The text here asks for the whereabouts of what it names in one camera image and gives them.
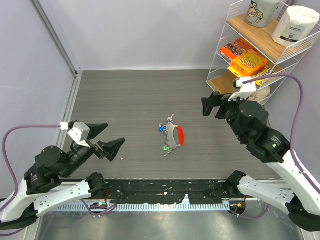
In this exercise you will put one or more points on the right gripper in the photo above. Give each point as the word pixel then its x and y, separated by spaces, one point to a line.
pixel 214 100

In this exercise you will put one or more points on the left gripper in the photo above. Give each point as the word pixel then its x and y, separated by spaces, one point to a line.
pixel 111 148

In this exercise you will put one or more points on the red grey carabiner keyring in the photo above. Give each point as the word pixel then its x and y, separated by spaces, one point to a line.
pixel 174 136

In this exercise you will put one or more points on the blue capped key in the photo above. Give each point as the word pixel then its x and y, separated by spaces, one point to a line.
pixel 162 127

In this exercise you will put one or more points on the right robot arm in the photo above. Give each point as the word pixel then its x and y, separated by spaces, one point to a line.
pixel 248 121

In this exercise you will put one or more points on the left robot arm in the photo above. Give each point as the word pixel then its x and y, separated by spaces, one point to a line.
pixel 33 196

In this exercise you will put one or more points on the cream bottle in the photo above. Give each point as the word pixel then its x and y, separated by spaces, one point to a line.
pixel 260 94

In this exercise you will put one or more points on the orange brown snack box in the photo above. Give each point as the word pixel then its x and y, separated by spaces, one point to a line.
pixel 234 49

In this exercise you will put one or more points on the yellow candy bag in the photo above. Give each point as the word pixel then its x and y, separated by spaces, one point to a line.
pixel 263 72

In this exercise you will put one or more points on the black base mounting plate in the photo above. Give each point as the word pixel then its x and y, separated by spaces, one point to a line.
pixel 170 192

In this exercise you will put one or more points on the grey printed snack bag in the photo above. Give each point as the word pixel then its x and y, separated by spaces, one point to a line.
pixel 260 12

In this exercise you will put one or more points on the white paper towel roll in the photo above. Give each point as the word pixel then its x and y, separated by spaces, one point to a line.
pixel 295 24

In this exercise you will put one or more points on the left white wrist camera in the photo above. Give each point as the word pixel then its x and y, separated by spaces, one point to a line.
pixel 79 132

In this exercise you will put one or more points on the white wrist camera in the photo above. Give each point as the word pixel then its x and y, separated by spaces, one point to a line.
pixel 79 132
pixel 245 88

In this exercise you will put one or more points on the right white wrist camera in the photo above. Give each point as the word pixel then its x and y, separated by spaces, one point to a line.
pixel 245 88

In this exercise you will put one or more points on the white wire shelf rack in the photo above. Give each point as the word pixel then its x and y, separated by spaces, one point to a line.
pixel 264 40

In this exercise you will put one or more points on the white slotted cable duct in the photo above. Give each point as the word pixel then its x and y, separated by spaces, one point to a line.
pixel 184 206

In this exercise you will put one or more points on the aluminium corner frame post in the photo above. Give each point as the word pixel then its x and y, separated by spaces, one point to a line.
pixel 51 23

